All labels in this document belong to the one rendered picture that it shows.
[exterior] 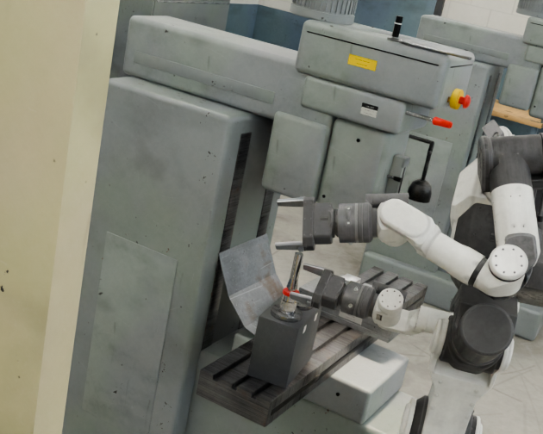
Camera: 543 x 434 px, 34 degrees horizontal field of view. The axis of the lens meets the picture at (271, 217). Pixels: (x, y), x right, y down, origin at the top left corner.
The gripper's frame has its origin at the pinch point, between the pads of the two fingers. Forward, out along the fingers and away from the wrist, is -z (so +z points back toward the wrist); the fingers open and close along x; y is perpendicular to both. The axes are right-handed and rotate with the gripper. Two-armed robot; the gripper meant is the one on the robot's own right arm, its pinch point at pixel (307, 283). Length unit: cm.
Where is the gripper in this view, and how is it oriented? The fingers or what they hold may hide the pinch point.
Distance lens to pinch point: 243.1
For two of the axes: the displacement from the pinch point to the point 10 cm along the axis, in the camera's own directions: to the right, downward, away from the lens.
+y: 0.2, -6.6, -7.5
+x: 3.7, -6.9, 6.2
